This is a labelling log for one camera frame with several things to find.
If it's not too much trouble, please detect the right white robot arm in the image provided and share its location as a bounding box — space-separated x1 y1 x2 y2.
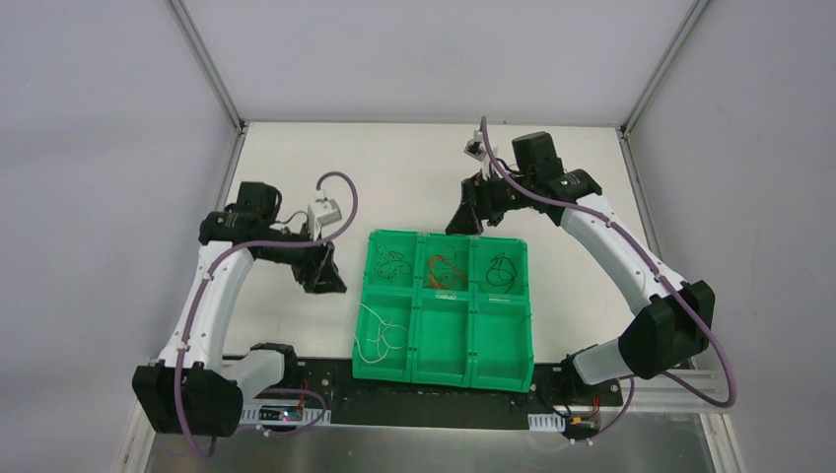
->
446 131 715 404

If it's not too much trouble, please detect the white cable duct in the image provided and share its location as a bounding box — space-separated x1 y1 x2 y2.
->
527 413 566 433
239 403 331 427

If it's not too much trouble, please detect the right white cable duct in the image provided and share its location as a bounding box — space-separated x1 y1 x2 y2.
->
527 413 566 433

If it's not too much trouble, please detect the aluminium frame rail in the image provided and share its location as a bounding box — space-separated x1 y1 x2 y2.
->
117 370 738 472

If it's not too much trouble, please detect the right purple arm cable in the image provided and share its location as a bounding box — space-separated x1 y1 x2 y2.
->
479 115 739 447

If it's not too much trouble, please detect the red wire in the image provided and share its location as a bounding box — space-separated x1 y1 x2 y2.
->
375 242 414 283

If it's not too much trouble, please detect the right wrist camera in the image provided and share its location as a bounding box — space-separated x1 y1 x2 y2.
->
463 130 490 163

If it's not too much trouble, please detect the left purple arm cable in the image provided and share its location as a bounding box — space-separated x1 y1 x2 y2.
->
173 170 361 459

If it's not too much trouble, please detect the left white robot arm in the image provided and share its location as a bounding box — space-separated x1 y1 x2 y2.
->
131 181 354 438

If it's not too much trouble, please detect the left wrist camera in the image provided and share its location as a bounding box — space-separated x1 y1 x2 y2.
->
307 190 343 240

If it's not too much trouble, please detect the white wire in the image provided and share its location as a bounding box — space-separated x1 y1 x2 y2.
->
353 306 411 365

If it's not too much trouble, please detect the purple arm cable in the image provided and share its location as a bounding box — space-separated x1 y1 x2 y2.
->
479 115 739 447
173 170 361 459

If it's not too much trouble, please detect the green six-compartment tray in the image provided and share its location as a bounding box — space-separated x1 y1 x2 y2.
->
352 230 535 392

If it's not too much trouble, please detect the left white cable duct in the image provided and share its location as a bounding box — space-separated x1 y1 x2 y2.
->
239 403 331 427

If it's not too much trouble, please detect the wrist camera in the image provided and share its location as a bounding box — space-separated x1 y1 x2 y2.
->
307 190 343 240
463 130 490 163

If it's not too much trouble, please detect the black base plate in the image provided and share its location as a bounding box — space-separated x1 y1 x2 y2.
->
246 358 627 431

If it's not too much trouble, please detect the orange wire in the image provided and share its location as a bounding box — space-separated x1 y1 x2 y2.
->
424 244 471 292

